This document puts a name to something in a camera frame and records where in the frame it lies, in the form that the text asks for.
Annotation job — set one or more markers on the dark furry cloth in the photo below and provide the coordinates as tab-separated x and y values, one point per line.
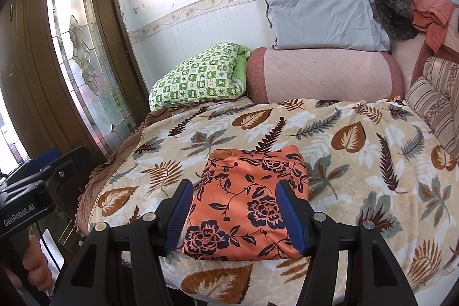
394	14

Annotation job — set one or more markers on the person's left hand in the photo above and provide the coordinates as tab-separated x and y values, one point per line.
36	263

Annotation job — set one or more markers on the grey pillow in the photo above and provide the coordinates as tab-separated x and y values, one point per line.
322	19

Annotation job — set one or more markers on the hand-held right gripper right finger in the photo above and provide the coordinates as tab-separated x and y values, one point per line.
290	216

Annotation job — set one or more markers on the wooden door with stained glass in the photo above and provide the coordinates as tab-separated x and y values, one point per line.
32	58

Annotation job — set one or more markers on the orange floral garment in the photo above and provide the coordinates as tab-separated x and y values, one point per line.
247	198

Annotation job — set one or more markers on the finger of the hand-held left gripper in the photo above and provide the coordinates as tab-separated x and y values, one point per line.
70	166
36	162

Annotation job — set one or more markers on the green checkered pillow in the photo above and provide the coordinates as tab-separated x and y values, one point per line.
200	76

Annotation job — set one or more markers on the large striped cushion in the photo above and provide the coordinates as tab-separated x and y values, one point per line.
446	76

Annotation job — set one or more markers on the brown frilled bed cover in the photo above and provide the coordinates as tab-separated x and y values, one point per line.
118	152

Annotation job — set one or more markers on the leaf print blanket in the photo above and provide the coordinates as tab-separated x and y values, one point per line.
358	169

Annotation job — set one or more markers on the small striped cushion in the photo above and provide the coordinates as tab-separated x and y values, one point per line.
430	109

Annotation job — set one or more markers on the pink bolster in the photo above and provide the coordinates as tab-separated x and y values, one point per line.
322	76

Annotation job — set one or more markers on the orange towel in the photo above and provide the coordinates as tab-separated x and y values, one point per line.
435	15

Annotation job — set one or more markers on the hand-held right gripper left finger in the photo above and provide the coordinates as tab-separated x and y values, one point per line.
179	212

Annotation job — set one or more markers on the pink sofa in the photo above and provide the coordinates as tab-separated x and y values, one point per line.
405	55

